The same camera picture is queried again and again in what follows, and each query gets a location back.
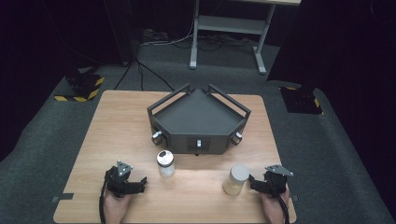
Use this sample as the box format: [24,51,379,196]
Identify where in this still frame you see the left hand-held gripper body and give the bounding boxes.
[104,160,138,199]

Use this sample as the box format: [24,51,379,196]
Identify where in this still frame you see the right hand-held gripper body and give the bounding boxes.
[262,163,294,199]

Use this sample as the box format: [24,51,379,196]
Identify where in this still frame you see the grey lid jar beige powder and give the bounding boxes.
[222,163,250,197]

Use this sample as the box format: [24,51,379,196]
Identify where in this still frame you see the glass shaker jar white powder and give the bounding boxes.
[156,149,176,178]

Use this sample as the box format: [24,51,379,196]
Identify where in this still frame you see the black corner rack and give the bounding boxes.
[147,83,252,156]

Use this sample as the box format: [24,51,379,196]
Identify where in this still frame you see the person's right hand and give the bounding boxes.
[260,189,291,218]

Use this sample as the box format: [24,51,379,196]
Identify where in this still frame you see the yellow black striped stand base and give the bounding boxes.
[53,68,106,104]

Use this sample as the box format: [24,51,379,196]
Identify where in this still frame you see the power strip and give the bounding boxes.
[142,28,171,43]

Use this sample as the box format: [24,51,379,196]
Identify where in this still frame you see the dark curtain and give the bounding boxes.
[266,0,396,216]
[0,0,138,162]

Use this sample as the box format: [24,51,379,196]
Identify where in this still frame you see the right hand-held gripper cable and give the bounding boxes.
[271,183,290,224]

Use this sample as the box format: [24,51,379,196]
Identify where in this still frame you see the hand-held gripper cable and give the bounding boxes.
[98,175,108,224]
[271,183,290,224]

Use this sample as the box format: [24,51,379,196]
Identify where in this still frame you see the left hand-held gripper cable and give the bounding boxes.
[98,175,108,224]

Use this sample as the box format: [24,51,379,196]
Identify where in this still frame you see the black floor cable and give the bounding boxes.
[113,58,176,92]

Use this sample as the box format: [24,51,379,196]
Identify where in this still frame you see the tangle of black cables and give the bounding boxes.
[172,33,260,53]

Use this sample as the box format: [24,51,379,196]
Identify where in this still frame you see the white floor cable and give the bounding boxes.
[139,18,196,48]

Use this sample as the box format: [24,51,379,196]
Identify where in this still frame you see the grey metal desk frame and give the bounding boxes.
[189,0,303,76]

